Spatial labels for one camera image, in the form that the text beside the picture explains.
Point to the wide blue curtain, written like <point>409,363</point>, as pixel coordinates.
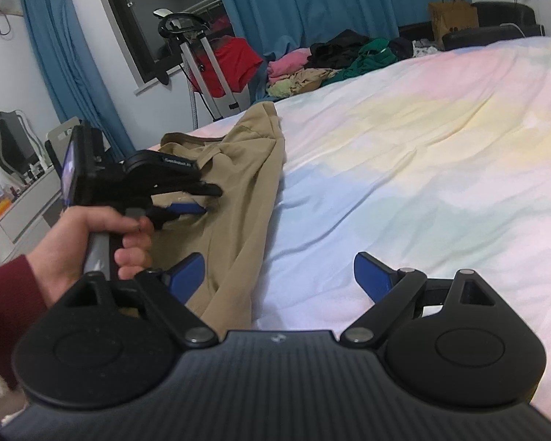
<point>326,0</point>

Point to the black cloth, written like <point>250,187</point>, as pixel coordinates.
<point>340,50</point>

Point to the silver garment steamer stand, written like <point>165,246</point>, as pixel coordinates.
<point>211,64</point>

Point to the group of cosmetic bottles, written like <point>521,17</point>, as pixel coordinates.
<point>34,172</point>

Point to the person's left hand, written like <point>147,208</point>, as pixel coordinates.
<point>69,248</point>

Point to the white backed chair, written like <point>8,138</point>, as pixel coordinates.
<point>62,131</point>

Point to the red cloth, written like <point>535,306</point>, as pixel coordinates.
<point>234,62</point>

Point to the white fluffy rug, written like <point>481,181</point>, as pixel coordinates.
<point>0,395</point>

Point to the pastel bed blanket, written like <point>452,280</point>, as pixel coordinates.
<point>441,170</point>

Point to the white dressing table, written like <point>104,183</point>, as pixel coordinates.
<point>27,206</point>

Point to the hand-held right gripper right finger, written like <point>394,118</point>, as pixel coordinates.
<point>372,275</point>

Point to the pale green cloth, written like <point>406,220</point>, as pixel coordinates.
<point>280,89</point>

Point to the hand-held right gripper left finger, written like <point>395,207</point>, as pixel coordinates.
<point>183,278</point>

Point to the black sofa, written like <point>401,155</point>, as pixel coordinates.
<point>500,32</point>

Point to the tan printed shirt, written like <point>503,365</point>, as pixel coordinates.
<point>243,183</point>

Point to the beige cloth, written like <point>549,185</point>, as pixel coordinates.
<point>312,80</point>

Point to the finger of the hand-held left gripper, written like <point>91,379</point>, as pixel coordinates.
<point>188,210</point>
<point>202,189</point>

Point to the narrow blue curtain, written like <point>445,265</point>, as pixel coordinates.
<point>59,64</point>

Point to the brown paper bag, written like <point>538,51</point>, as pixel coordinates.
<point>454,20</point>

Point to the wavy framed mirror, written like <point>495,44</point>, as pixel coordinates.
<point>13,142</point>

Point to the person's left forearm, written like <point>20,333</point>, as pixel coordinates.
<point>4,312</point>

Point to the pink cloth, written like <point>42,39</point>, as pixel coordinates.
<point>287,66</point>

